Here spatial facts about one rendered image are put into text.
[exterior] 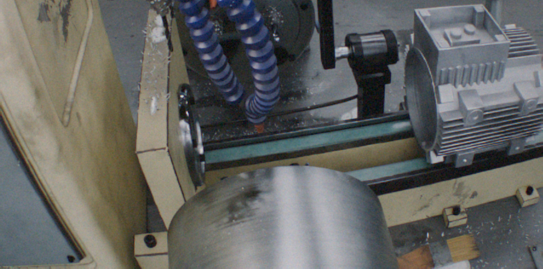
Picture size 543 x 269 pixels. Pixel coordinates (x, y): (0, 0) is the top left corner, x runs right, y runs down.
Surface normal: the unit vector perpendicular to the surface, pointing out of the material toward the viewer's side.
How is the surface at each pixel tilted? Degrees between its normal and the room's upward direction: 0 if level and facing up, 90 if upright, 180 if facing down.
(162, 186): 90
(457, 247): 2
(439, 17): 90
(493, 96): 0
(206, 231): 32
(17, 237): 90
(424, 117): 20
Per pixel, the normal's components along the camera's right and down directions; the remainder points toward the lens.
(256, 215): -0.18, -0.70
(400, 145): 0.13, 0.67
